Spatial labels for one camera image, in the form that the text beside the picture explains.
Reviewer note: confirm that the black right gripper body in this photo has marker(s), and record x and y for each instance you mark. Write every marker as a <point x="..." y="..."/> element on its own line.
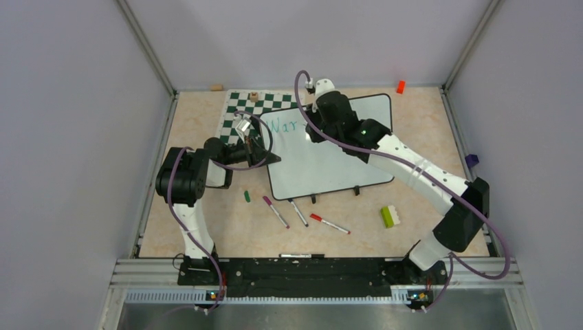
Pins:
<point x="317" y="119"/>

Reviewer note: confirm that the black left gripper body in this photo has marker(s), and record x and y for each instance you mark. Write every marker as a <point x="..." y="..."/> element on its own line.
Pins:
<point x="240" y="152"/>

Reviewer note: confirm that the white whiteboard black frame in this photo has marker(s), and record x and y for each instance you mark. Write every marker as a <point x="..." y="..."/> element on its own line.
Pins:
<point x="306" y="168"/>

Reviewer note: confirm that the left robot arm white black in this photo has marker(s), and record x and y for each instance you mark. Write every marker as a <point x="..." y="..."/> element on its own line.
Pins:
<point x="182" y="180"/>

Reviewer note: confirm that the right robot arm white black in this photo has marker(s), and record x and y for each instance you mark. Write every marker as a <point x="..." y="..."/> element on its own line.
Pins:
<point x="463" y="204"/>

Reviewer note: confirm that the purple capped marker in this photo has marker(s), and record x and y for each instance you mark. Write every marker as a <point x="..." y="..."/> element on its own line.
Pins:
<point x="268" y="201"/>

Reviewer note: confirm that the green white chessboard mat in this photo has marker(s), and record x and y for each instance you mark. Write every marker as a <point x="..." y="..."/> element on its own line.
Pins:
<point x="237" y="105"/>

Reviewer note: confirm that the orange small block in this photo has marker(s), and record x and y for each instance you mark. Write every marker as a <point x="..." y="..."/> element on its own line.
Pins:
<point x="401" y="87"/>

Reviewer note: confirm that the blue capped marker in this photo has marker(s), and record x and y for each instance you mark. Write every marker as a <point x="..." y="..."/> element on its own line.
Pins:
<point x="299" y="213"/>

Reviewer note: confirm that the red capped marker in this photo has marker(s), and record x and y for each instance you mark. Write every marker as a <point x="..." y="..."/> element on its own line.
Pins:
<point x="328" y="223"/>

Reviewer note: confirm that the silver marker near base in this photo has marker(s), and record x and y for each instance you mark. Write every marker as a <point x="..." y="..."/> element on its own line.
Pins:
<point x="301" y="256"/>

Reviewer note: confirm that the green lego brick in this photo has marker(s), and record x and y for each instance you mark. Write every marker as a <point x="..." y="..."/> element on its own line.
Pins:
<point x="389" y="216"/>

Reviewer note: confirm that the purple small object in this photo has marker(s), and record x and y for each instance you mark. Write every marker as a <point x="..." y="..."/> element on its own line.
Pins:
<point x="471" y="160"/>

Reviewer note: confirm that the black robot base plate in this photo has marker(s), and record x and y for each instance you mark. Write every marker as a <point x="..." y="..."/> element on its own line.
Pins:
<point x="318" y="277"/>

